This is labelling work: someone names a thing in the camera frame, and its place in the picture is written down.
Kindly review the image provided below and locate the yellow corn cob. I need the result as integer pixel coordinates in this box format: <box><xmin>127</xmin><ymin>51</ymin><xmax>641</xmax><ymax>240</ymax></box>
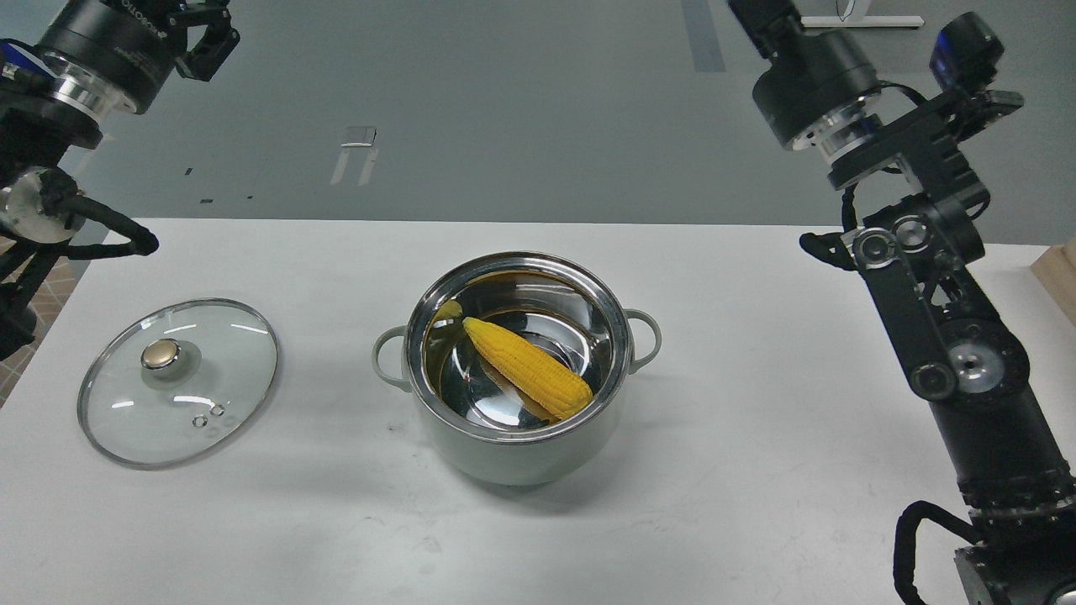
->
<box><xmin>462</xmin><ymin>316</ymin><xmax>594</xmax><ymax>420</ymax></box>

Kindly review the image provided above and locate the glass pot lid gold knob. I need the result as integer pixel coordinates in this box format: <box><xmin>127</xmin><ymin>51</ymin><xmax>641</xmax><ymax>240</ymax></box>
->
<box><xmin>76</xmin><ymin>297</ymin><xmax>281</xmax><ymax>472</ymax></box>

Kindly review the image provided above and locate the beige checked chair cushion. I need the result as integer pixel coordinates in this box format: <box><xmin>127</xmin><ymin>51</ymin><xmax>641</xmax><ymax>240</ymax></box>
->
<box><xmin>0</xmin><ymin>235</ymin><xmax>81</xmax><ymax>408</ymax></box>

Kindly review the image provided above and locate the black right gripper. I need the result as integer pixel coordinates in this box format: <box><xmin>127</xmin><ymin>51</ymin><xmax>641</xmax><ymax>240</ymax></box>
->
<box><xmin>730</xmin><ymin>1</ymin><xmax>881</xmax><ymax>150</ymax></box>

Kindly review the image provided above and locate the white table base bar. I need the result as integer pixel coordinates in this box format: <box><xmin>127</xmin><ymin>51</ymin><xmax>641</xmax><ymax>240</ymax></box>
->
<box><xmin>799</xmin><ymin>1</ymin><xmax>926</xmax><ymax>29</ymax></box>

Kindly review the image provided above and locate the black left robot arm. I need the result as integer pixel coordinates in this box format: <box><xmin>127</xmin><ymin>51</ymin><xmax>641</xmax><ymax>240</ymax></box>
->
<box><xmin>1</xmin><ymin>1</ymin><xmax>240</xmax><ymax>358</ymax></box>

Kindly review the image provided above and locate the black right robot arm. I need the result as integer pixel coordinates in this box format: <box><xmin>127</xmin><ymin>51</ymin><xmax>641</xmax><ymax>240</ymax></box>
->
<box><xmin>730</xmin><ymin>1</ymin><xmax>1073</xmax><ymax>604</ymax></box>

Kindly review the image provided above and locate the light wooden board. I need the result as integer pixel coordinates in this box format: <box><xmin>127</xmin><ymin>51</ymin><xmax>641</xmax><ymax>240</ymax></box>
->
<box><xmin>1031</xmin><ymin>237</ymin><xmax>1075</xmax><ymax>325</ymax></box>

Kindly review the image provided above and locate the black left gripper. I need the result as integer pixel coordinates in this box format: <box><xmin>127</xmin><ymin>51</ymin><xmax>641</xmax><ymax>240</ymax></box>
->
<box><xmin>37</xmin><ymin>1</ymin><xmax>240</xmax><ymax>114</ymax></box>

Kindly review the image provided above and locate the grey-green steel cooking pot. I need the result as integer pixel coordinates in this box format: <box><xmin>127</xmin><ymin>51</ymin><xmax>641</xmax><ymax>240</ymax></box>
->
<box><xmin>372</xmin><ymin>251</ymin><xmax>662</xmax><ymax>486</ymax></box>

